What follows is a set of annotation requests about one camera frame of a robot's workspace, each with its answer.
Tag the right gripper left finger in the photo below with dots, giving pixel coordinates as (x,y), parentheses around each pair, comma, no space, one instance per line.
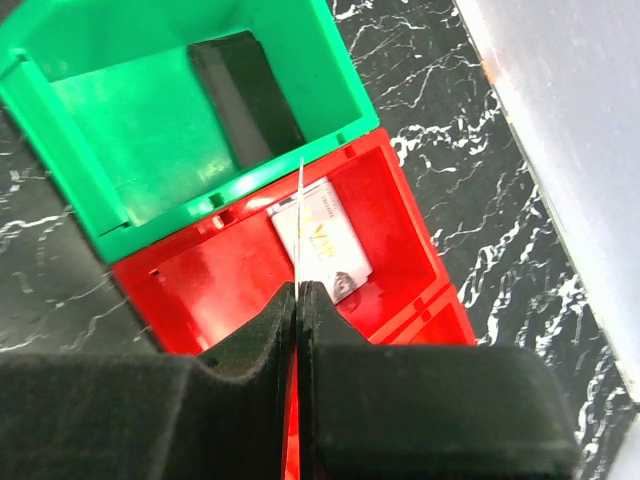
(220,414)

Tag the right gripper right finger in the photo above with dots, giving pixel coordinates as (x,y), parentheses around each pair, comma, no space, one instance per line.
(371,411)

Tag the white VIP card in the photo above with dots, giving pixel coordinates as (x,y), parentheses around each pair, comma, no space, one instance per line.
(332,253)
(298,273)

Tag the red double plastic bin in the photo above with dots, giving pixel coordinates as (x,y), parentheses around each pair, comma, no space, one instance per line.
(356,228)

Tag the dark grey credit card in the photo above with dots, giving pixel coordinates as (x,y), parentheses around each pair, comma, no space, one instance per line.
(256,118)

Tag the green plastic bin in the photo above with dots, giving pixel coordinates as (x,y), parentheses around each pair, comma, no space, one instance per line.
(109,100)

